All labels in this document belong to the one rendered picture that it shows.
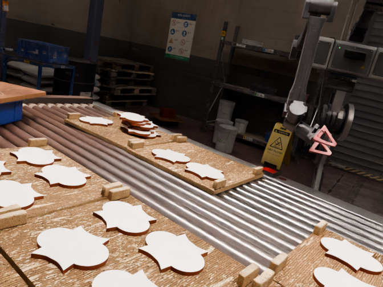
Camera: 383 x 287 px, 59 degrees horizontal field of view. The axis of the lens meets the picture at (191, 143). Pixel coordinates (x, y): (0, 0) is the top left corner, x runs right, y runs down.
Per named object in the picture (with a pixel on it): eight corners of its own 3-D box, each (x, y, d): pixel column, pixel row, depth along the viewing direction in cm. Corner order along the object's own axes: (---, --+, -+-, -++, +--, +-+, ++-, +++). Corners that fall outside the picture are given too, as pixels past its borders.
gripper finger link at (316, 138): (331, 150, 118) (308, 135, 122) (327, 156, 125) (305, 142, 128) (342, 135, 119) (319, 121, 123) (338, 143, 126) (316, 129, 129)
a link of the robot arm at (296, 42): (341, -22, 121) (312, -26, 123) (336, 8, 117) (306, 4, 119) (312, 51, 163) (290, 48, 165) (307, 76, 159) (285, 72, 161)
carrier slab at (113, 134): (122, 118, 180) (122, 115, 179) (182, 142, 158) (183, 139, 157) (63, 122, 152) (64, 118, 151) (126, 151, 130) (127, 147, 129)
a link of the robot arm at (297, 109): (305, 109, 137) (284, 105, 138) (313, 91, 127) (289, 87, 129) (302, 134, 131) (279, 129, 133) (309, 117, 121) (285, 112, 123)
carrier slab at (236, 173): (184, 144, 156) (184, 140, 156) (263, 176, 133) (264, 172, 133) (126, 152, 129) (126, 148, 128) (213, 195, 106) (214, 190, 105)
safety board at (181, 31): (164, 56, 708) (172, 11, 684) (188, 62, 678) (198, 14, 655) (163, 56, 706) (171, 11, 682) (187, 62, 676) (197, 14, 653)
